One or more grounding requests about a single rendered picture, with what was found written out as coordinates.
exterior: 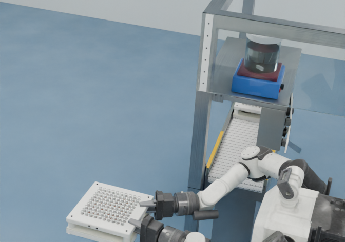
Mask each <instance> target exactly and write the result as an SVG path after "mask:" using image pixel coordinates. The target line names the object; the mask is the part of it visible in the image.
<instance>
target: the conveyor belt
mask: <svg viewBox="0 0 345 242"><path fill-rule="evenodd" d="M258 128H259V123H258V122H252V121H249V120H243V119H238V118H233V117H232V119H231V121H230V123H229V126H228V128H227V131H226V133H225V136H224V138H223V140H222V143H221V145H220V148H219V150H218V153H217V155H216V158H215V160H214V163H213V165H212V168H211V170H210V172H209V176H208V182H210V183H213V182H214V181H215V180H217V179H220V178H221V177H222V176H223V175H224V174H226V173H227V172H228V170H229V169H230V168H231V167H232V166H233V165H234V164H236V163H238V161H239V160H240V159H241V158H242V157H241V153H242V151H243V150H244V149H245V148H247V147H250V146H256V142H257V135H258ZM263 183H264V181H262V182H259V183H256V182H253V181H252V180H251V179H248V178H247V179H246V180H244V181H243V182H242V183H240V184H239V185H238V186H237V187H236V188H239V189H244V190H249V191H254V192H259V193H262V189H263Z"/></svg>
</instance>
